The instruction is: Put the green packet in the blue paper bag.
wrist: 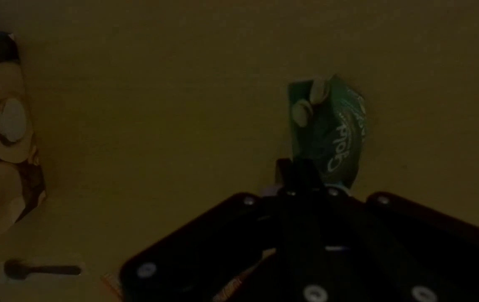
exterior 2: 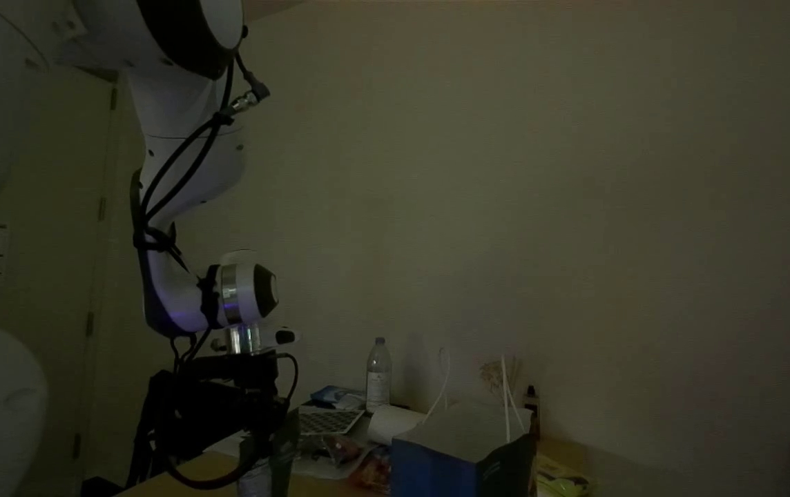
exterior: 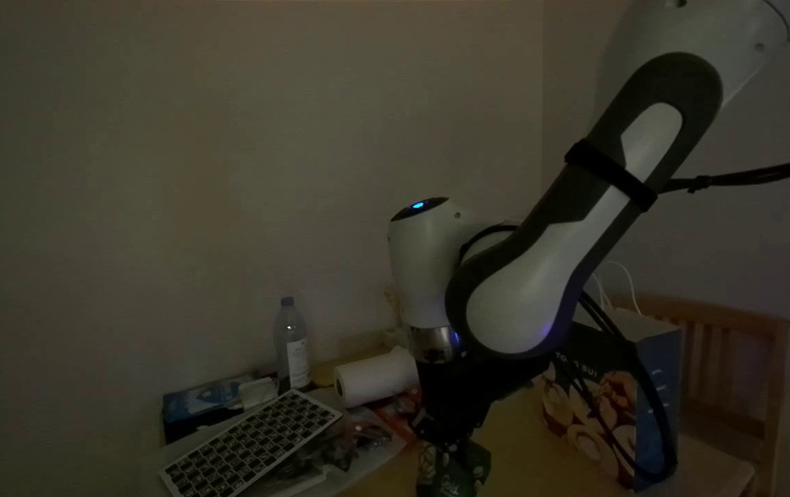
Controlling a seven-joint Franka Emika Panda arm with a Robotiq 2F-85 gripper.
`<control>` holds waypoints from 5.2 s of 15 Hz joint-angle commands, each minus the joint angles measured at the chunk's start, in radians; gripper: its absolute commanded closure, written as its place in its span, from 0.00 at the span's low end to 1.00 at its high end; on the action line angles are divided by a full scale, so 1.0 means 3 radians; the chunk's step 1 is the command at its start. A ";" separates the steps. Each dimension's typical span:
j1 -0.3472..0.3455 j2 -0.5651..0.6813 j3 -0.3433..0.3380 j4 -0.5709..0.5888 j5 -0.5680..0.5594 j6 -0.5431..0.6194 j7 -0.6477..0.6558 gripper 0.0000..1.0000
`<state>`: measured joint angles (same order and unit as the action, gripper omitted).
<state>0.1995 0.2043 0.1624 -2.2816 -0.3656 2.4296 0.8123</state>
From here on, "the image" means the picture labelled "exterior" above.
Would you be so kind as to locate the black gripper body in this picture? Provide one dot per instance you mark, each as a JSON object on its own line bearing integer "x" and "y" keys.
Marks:
{"x": 460, "y": 392}

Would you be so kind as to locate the green packet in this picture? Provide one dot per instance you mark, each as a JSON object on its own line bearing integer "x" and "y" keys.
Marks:
{"x": 453, "y": 471}

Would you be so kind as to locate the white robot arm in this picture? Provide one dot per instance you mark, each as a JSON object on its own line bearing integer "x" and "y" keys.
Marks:
{"x": 488, "y": 304}

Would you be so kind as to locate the blue paper bag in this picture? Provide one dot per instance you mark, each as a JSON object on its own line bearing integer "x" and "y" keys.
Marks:
{"x": 613, "y": 392}

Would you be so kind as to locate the white paper towel roll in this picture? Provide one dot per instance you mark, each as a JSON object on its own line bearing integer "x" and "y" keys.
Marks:
{"x": 376, "y": 377}

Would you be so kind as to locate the colourful magazine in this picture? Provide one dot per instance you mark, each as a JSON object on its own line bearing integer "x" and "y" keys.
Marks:
{"x": 340, "y": 458}

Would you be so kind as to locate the clear water bottle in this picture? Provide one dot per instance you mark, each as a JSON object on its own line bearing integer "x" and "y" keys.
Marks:
{"x": 292, "y": 347}

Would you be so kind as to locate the black white patterned board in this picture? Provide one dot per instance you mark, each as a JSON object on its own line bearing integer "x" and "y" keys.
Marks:
{"x": 249, "y": 447}

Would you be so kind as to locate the blue tissue pack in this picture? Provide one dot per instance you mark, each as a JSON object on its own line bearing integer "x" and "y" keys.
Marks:
{"x": 217, "y": 402}

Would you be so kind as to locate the wooden chair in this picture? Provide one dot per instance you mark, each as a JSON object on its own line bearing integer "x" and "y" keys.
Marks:
{"x": 732, "y": 384}

